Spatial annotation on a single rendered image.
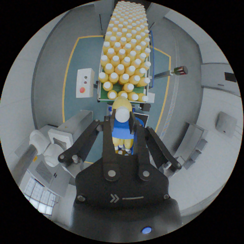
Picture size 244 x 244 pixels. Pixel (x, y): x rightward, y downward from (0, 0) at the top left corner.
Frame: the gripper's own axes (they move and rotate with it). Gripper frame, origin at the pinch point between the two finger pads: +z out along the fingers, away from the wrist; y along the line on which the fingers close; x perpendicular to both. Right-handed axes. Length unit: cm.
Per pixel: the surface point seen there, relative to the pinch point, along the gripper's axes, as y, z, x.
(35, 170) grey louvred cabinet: -147, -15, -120
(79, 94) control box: -28.2, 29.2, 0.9
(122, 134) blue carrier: 3.0, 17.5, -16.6
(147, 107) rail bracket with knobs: 23.3, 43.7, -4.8
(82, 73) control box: -27.9, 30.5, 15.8
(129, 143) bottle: 10.5, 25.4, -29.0
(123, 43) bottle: -5, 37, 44
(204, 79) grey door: 321, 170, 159
